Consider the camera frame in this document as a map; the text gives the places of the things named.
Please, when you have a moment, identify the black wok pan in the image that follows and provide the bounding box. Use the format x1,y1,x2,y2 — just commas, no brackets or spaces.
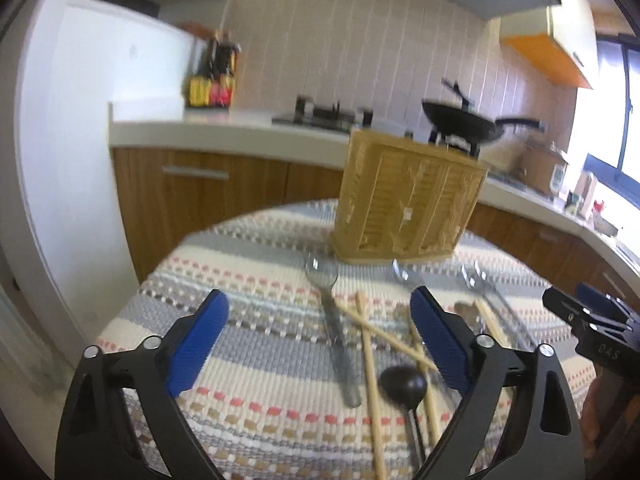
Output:
422,78,547,148

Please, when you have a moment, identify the orange wall cabinet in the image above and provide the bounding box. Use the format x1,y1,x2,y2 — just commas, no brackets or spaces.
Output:
500,6,598,89

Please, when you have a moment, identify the yellow plastic utensil basket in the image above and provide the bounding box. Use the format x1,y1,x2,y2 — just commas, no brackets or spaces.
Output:
330,129,487,264

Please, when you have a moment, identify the wooden chopstick crossed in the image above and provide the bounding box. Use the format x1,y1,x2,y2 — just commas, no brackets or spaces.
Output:
335,302,437,370

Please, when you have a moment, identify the red-label sauce bottle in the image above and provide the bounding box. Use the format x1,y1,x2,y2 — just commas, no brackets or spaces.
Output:
213,32,241,108

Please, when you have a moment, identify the wooden chopstick far right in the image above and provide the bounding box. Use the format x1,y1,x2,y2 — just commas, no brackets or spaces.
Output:
474,298,511,348

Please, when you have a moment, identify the wooden base cabinet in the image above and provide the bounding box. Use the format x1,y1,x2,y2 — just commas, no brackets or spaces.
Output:
112,148,639,307

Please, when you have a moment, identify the person's hand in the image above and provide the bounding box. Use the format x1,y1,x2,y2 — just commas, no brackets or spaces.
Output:
579,376,602,460

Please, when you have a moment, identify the white kitchen countertop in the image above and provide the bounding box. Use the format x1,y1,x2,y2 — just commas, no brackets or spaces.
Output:
107,102,640,281

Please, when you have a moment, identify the clear plastic spoon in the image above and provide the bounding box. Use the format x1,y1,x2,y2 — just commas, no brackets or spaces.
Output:
305,254,362,408
461,263,537,350
392,259,424,292

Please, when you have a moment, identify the brown rice cooker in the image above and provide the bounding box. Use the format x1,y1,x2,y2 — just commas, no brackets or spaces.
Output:
520,142,568,197

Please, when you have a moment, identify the striped woven table mat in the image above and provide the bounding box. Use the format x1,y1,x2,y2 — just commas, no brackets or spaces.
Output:
96,200,596,479

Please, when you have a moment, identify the black ladle spoon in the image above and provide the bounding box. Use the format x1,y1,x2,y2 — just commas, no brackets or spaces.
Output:
378,365,427,470

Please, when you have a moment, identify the wooden chopstick long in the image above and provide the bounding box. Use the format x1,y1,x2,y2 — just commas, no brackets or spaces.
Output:
354,290,388,480

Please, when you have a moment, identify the dark soy sauce bottle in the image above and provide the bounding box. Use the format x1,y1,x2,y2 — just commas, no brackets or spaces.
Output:
188,37,217,108

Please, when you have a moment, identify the silver cabinet handle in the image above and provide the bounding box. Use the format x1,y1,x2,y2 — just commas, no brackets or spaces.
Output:
162,165,230,182

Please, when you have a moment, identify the black gas stove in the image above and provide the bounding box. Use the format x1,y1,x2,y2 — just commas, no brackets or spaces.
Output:
271,94,373,134

